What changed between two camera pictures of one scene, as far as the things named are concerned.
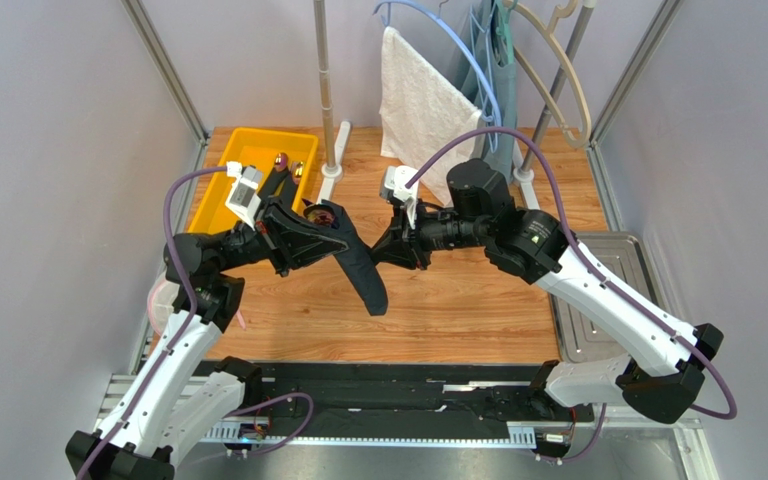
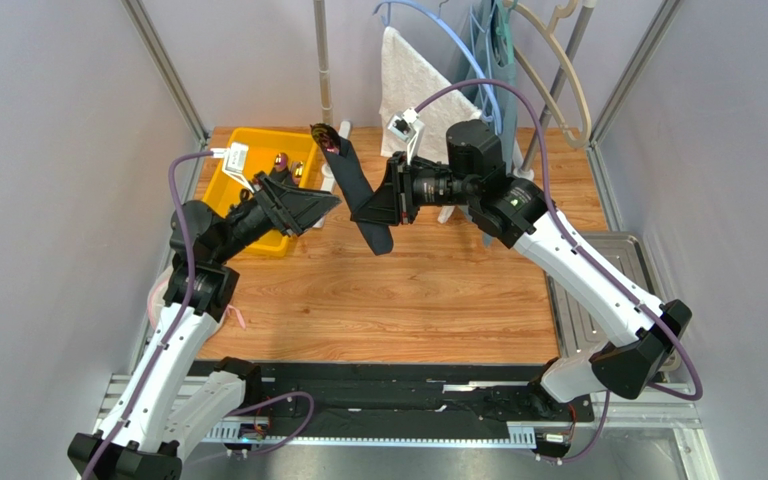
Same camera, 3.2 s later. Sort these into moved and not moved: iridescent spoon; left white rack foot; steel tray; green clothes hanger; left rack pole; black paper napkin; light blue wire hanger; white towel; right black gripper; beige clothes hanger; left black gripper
Moved: left black gripper; iridescent spoon; black paper napkin; right black gripper
Not moved: left rack pole; beige clothes hanger; white towel; light blue wire hanger; left white rack foot; green clothes hanger; steel tray
